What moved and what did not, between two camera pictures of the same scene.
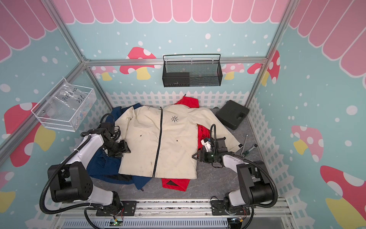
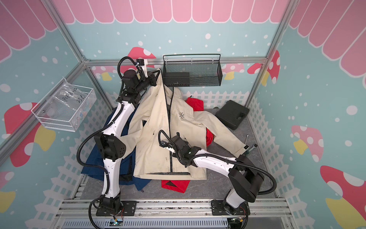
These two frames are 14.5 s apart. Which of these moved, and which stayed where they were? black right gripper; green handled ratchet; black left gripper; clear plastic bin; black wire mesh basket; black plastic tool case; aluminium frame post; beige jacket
Moved: black left gripper; beige jacket; black right gripper
Stayed: clear plastic bin; black wire mesh basket; aluminium frame post; green handled ratchet; black plastic tool case
